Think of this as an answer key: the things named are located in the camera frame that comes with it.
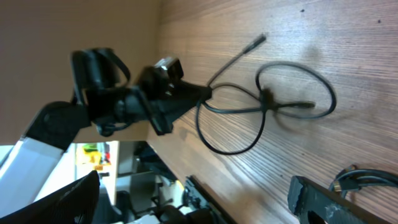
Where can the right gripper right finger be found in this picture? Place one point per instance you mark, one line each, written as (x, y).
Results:
(312, 203)

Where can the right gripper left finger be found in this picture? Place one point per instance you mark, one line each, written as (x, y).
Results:
(74, 203)

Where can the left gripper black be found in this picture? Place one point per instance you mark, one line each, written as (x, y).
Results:
(141, 102)

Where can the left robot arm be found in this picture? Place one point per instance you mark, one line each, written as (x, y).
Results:
(56, 125)

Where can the white desk with items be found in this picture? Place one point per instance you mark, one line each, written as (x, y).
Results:
(100, 156)

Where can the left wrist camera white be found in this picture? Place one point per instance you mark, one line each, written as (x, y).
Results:
(171, 68)

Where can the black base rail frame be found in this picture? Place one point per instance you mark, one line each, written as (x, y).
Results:
(196, 204)

